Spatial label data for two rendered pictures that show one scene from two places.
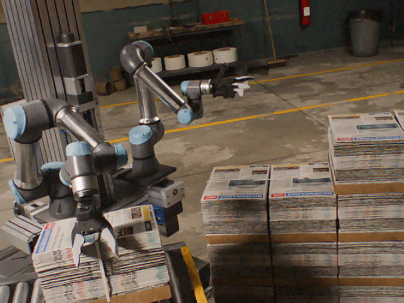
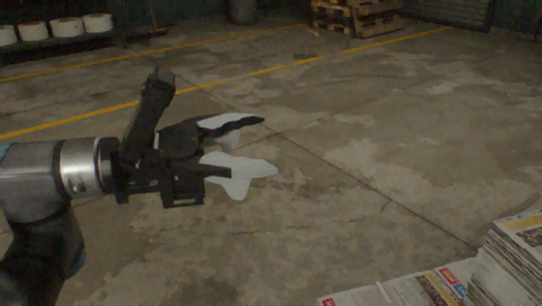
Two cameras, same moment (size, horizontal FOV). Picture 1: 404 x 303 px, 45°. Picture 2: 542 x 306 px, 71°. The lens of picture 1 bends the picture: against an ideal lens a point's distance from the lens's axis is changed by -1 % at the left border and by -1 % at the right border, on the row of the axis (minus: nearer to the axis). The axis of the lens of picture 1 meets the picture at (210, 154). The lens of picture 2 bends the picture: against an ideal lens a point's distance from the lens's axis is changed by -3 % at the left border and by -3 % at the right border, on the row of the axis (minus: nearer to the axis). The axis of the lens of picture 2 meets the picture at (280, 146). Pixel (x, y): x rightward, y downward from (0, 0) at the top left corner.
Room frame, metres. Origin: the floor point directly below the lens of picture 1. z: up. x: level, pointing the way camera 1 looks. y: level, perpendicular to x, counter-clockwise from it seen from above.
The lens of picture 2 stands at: (1.95, -0.04, 1.47)
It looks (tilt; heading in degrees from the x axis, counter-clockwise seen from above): 29 degrees down; 332
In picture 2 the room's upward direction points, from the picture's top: straight up
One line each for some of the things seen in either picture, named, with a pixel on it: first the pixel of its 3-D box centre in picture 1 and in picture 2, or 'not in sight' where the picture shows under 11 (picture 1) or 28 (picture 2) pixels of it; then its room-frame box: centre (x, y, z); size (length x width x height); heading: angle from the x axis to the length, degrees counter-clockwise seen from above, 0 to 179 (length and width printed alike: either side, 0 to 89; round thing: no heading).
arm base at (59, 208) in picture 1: (64, 201); not in sight; (2.03, 0.68, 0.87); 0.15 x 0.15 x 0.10
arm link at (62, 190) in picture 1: (56, 177); not in sight; (2.03, 0.68, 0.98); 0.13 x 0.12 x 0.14; 125
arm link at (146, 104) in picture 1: (145, 94); not in sight; (2.52, 0.30, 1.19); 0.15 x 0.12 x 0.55; 162
